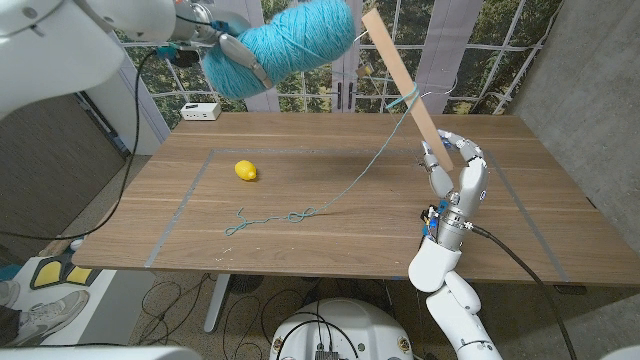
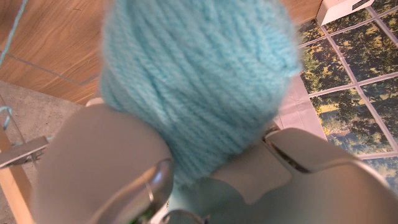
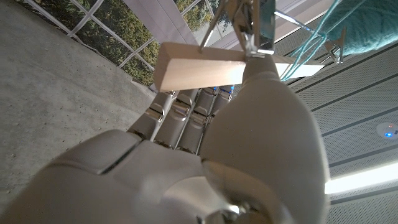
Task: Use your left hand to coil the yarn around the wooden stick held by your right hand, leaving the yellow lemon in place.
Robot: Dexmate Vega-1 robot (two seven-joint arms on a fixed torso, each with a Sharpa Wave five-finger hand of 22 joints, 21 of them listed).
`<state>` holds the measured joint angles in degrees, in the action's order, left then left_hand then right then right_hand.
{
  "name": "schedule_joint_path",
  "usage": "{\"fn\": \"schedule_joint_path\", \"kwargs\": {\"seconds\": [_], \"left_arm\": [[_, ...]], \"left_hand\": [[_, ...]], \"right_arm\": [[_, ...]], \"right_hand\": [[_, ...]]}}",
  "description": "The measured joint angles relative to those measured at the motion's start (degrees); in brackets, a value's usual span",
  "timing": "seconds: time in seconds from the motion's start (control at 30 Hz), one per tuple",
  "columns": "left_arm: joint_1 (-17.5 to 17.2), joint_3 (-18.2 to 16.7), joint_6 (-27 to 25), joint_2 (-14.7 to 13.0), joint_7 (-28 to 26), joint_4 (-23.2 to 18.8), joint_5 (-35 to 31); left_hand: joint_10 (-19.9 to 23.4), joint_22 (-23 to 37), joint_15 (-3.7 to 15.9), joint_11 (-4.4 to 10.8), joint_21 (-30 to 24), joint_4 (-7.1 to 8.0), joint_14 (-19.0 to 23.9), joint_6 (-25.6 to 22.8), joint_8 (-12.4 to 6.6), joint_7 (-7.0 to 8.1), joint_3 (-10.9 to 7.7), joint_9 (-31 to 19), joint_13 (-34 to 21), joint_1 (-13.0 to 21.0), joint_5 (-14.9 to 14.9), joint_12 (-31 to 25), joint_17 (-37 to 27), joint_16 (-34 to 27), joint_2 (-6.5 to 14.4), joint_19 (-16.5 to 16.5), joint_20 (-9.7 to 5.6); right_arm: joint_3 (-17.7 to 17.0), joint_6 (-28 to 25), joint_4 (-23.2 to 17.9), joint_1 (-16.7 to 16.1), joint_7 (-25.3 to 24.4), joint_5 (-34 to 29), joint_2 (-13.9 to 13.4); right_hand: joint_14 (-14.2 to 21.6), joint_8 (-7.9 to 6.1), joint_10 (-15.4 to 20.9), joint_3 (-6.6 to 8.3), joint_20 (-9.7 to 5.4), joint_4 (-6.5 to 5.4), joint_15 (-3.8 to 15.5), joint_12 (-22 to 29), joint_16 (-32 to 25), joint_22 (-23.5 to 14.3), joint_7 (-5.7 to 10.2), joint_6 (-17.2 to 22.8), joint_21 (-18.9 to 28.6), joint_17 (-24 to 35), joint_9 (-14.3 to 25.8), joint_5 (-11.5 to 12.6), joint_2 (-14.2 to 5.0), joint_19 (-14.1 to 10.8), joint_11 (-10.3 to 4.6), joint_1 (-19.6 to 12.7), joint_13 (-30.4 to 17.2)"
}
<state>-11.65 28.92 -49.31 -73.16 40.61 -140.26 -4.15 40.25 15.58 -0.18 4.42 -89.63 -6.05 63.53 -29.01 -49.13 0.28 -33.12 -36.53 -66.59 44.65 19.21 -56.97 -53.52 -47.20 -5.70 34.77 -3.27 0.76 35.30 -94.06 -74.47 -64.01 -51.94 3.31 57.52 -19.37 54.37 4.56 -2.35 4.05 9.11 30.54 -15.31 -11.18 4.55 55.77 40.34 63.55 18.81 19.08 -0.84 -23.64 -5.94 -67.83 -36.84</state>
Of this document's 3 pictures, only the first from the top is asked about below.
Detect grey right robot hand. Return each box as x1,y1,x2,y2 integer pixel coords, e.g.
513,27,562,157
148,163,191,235
421,128,490,215

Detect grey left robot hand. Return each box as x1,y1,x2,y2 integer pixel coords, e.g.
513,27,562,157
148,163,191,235
192,2,276,91

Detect teal yarn skein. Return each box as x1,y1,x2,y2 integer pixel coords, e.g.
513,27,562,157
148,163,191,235
201,0,422,238

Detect wooden stick with metal clips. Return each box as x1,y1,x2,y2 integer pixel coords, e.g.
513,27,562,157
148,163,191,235
354,7,459,173

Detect yellow lemon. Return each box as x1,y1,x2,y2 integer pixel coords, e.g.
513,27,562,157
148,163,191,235
234,159,258,182

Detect white power box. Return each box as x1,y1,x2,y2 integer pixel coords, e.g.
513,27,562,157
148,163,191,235
180,102,222,122

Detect printed window backdrop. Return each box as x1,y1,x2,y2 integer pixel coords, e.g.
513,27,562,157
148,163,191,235
112,0,566,130

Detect grey tape rectangle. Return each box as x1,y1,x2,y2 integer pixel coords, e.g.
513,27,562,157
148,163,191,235
144,146,571,282

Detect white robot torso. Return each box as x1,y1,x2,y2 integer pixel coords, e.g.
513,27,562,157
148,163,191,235
269,297,414,360

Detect black round floor grille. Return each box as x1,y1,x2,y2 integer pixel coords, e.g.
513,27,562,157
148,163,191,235
229,274,265,295

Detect white table leg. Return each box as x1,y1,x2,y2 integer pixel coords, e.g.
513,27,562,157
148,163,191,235
203,273,231,334

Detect yellow and black floor mat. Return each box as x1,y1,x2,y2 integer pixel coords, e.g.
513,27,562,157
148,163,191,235
29,252,104,291

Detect grey sneaker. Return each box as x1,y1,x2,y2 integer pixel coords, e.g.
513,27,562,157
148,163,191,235
14,288,92,349
0,279,22,308

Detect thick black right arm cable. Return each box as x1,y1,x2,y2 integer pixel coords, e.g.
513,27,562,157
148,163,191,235
468,222,580,360

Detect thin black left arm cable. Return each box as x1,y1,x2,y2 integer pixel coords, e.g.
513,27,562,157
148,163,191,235
0,49,158,240

